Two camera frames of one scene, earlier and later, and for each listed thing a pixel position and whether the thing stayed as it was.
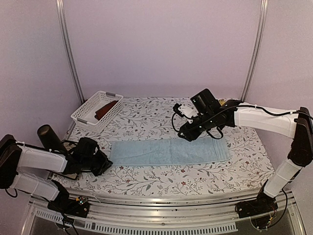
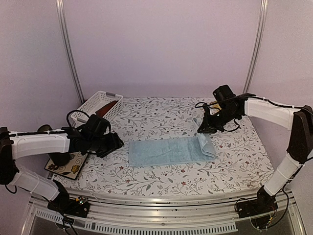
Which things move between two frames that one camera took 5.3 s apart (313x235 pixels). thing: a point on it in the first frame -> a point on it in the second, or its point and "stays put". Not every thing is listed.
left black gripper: [105, 164] -> [114, 143]
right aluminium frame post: [261, 26] stays put
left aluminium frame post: [62, 25] stays put
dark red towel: [102, 111] stays put
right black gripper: [191, 134] -> [208, 129]
